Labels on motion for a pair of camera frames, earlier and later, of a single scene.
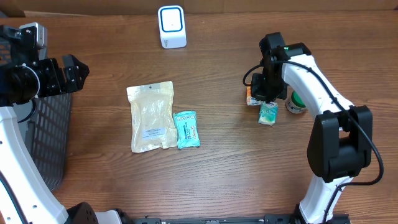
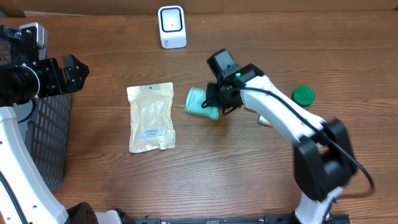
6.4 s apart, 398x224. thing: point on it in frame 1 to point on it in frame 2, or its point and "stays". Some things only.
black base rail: [273, 219] stays
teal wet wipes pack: [186, 129] to [194, 98]
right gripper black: [258, 92] to [212, 88]
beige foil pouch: [153, 119] stays
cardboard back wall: [48, 8] stays
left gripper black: [58, 84] stays
